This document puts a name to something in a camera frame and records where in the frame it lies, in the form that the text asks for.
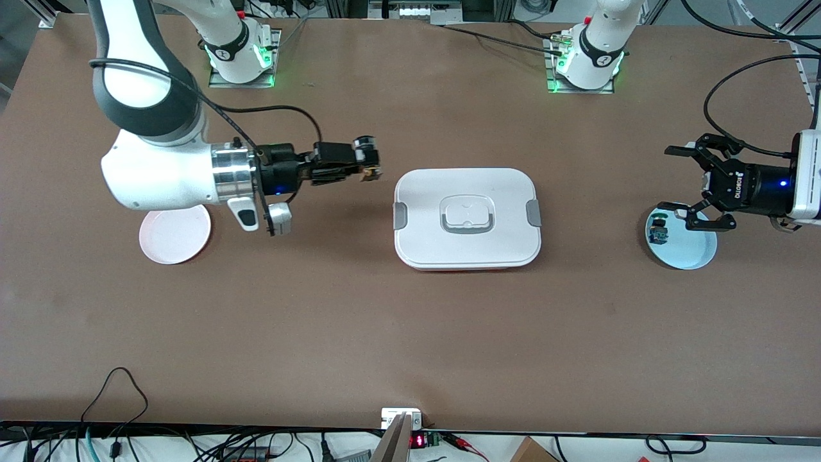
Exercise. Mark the black power plug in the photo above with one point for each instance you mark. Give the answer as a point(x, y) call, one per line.
point(325, 449)

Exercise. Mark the orange power strip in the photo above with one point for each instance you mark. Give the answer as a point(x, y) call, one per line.
point(244, 457)

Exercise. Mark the grey plastic box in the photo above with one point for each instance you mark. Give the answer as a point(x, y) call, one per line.
point(353, 457)

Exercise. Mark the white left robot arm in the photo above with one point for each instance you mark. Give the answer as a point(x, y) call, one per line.
point(596, 45)

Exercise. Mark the pink round plate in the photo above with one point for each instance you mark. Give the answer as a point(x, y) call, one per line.
point(174, 240)

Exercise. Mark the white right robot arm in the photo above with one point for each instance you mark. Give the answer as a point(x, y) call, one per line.
point(160, 173)

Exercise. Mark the small aluminium frame corner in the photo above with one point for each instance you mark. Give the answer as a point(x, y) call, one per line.
point(46, 22)

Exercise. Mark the aluminium profile beam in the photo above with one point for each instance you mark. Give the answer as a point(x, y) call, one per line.
point(394, 443)

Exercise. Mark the orange and black switch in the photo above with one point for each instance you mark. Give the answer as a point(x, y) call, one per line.
point(367, 157)

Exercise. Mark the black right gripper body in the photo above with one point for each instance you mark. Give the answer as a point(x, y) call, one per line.
point(279, 173)

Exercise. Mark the silver metal bracket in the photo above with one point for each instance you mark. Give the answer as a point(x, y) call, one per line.
point(410, 11)

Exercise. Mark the brown cardboard box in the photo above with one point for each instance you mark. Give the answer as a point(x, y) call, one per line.
point(531, 452)

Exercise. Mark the aluminium rail with holes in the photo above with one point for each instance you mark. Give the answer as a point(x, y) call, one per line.
point(784, 32)

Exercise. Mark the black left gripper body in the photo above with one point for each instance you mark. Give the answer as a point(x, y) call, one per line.
point(755, 185)

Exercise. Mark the light blue round plate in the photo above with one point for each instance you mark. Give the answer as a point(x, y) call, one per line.
point(686, 250)

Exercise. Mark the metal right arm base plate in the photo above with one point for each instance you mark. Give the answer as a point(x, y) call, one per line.
point(221, 83)

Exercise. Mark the red LED display module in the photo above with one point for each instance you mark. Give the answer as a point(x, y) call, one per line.
point(417, 441)

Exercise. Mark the white metal bracket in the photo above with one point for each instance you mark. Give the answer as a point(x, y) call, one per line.
point(391, 416)

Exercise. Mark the green terminal board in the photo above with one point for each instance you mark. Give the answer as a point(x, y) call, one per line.
point(433, 439)

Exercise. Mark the white lunch box grey clips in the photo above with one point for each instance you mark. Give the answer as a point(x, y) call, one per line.
point(467, 250)

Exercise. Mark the blue and black switch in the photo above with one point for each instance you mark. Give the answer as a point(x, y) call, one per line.
point(658, 232)

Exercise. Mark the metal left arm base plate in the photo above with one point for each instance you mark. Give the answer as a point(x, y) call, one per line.
point(580, 91)

